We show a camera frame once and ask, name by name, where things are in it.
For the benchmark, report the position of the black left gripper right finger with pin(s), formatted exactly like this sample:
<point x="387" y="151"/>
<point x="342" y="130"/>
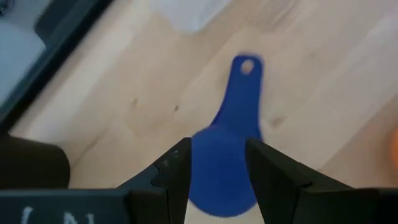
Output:
<point x="295" y="199"/>

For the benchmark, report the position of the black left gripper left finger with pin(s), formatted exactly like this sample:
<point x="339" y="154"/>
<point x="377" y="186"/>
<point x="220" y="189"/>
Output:
<point x="161" y="193"/>

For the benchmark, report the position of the dark blue measuring cup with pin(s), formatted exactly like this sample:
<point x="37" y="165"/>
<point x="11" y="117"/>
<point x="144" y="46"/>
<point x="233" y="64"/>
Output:
<point x="220" y="168"/>

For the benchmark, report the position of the black plant pot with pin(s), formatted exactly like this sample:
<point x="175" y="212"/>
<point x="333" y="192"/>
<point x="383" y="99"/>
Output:
<point x="31" y="161"/>

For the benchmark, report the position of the black aluminium table frame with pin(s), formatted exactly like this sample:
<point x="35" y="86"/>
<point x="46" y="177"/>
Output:
<point x="62" y="34"/>

